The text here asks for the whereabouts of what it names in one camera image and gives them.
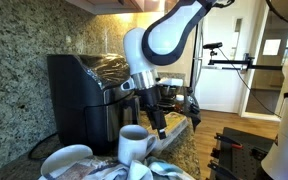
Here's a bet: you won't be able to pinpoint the black coffee maker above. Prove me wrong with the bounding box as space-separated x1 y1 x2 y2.
46 53 142 155

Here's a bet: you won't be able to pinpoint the black clamp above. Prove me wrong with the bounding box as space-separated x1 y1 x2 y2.
207 160 234 180

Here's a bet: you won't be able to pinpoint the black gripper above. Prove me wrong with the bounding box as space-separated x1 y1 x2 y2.
135 84 168 140

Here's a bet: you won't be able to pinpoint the white plate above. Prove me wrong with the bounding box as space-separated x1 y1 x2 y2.
39 144 94 175

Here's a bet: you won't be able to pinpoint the white ceramic mug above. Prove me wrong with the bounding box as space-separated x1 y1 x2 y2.
117 124 158 167

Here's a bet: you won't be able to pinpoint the amber honey bottle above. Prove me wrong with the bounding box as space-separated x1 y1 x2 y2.
174 94 185 113

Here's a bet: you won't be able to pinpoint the red handled clamp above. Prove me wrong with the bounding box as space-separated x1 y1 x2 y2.
213 132 244 150

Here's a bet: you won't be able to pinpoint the black camera on boom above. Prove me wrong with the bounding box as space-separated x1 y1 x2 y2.
202 42 224 51

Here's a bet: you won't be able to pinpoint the black perforated work table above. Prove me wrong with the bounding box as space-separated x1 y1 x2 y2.
208 126 278 180

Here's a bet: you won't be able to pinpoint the white teal dish towel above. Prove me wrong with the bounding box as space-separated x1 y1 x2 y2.
32 156 196 180

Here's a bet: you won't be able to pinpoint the black camera cable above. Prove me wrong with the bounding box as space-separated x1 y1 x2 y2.
217 48 282 118

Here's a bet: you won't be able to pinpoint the black vertical stand pole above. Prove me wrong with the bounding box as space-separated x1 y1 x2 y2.
189 49 200 95

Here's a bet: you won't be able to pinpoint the black air fryer cable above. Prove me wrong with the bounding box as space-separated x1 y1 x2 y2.
27 133 60 162

